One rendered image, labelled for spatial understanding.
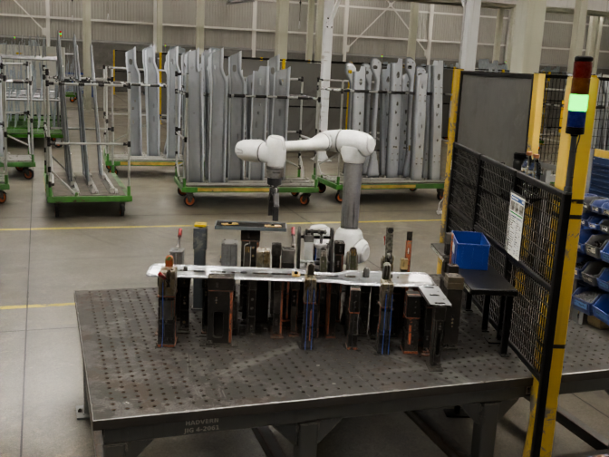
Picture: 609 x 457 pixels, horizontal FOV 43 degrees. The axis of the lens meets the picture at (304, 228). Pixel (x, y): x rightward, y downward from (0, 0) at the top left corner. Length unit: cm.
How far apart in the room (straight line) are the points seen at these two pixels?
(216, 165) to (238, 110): 86
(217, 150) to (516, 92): 552
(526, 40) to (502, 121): 535
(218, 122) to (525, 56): 436
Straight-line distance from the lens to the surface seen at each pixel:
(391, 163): 1188
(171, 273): 352
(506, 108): 616
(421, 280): 378
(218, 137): 1065
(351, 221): 437
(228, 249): 383
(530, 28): 1151
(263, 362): 347
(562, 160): 336
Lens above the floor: 202
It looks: 12 degrees down
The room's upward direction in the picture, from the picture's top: 3 degrees clockwise
